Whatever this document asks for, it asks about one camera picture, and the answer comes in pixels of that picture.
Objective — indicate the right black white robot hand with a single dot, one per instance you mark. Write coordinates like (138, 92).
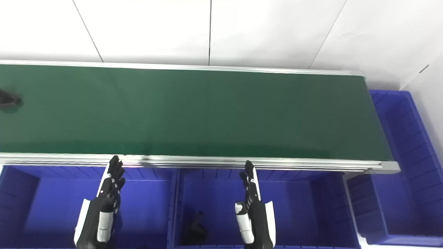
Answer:
(258, 221)

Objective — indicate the black flanged mechanical part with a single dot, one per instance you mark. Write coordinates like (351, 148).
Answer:
(8, 100)

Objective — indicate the blue plastic bin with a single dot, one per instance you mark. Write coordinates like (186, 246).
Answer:
(408, 193)
(52, 207)
(294, 207)

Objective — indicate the green conveyor belt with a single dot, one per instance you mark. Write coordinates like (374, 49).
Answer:
(207, 110)
(207, 162)

